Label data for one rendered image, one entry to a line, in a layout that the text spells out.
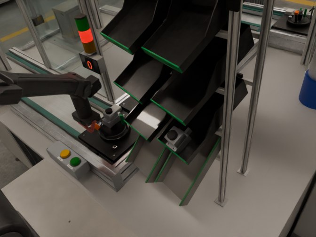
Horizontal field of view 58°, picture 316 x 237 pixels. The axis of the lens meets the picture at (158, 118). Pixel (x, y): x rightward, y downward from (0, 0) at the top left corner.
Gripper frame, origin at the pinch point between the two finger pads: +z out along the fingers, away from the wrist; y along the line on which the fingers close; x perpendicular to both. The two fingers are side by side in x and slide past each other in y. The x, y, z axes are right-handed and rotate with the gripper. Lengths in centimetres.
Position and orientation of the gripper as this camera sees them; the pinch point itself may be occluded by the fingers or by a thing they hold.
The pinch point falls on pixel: (91, 130)
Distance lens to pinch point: 120.4
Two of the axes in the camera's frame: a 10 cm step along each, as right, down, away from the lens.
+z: 1.1, 7.2, 6.8
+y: -7.6, -3.8, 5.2
